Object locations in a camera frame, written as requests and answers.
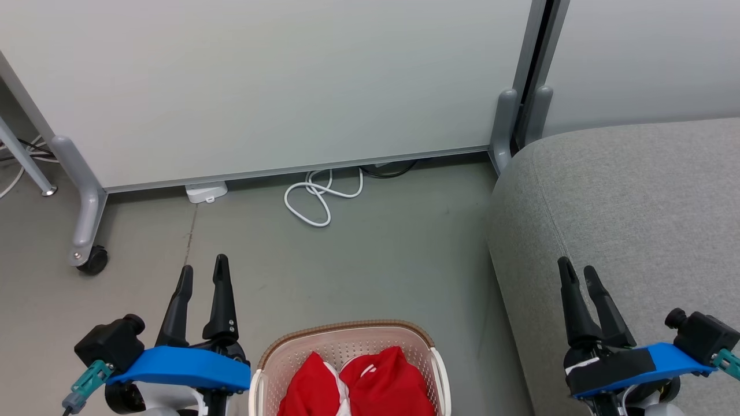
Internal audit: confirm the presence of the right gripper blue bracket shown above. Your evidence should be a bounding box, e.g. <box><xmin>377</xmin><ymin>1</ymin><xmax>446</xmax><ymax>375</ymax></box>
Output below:
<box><xmin>557</xmin><ymin>256</ymin><xmax>717</xmax><ymax>416</ymax></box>

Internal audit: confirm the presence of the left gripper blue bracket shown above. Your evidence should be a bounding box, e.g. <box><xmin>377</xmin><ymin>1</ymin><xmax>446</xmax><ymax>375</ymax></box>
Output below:
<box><xmin>104</xmin><ymin>253</ymin><xmax>252</xmax><ymax>416</ymax></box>

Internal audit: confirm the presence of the red white-striped garment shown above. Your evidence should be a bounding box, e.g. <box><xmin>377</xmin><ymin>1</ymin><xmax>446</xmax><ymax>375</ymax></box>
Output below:
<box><xmin>277</xmin><ymin>346</ymin><xmax>435</xmax><ymax>416</ymax></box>

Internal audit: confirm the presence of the grey fabric sofa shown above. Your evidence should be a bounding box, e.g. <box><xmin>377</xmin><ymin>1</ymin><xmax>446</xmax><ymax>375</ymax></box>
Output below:
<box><xmin>487</xmin><ymin>117</ymin><xmax>740</xmax><ymax>416</ymax></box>

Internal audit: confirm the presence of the white power adapter box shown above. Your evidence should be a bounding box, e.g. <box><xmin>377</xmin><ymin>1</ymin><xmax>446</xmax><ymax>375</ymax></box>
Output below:
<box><xmin>185</xmin><ymin>181</ymin><xmax>228</xmax><ymax>204</ymax></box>

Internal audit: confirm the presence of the white laundry basket brown rim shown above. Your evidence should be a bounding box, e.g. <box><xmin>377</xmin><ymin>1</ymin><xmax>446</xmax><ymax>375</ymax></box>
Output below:
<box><xmin>249</xmin><ymin>320</ymin><xmax>452</xmax><ymax>416</ymax></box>

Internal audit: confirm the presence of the grey partition foot with caster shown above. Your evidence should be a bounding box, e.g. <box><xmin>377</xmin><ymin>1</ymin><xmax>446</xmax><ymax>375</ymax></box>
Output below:
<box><xmin>51</xmin><ymin>136</ymin><xmax>109</xmax><ymax>276</ymax></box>

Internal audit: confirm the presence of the grey metal table leg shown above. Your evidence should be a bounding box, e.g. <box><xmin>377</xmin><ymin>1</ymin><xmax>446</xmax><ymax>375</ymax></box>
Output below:
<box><xmin>0</xmin><ymin>116</ymin><xmax>58</xmax><ymax>198</ymax></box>

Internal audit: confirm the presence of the large white partition panel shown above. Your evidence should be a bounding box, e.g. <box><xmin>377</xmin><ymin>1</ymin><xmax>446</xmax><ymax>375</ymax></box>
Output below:
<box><xmin>0</xmin><ymin>0</ymin><xmax>547</xmax><ymax>195</ymax></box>

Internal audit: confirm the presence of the narrow white partition panel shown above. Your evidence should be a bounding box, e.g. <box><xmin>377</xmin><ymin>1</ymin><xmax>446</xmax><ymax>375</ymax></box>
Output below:
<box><xmin>541</xmin><ymin>0</ymin><xmax>740</xmax><ymax>139</ymax></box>

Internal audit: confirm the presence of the right camera cable teal connector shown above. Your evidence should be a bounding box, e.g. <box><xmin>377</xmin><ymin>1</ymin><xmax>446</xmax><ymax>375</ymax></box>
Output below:
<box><xmin>711</xmin><ymin>348</ymin><xmax>740</xmax><ymax>382</ymax></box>

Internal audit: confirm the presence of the coiled white cable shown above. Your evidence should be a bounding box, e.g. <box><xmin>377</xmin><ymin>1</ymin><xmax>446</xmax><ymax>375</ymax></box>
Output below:
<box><xmin>283</xmin><ymin>168</ymin><xmax>365</xmax><ymax>228</ymax></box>

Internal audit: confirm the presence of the thin white floor cable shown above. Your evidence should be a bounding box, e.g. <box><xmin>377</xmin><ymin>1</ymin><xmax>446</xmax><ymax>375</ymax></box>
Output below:
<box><xmin>0</xmin><ymin>136</ymin><xmax>46</xmax><ymax>200</ymax></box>

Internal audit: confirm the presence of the black floor cable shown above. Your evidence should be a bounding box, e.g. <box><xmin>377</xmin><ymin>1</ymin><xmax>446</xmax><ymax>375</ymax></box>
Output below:
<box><xmin>360</xmin><ymin>159</ymin><xmax>420</xmax><ymax>179</ymax></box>

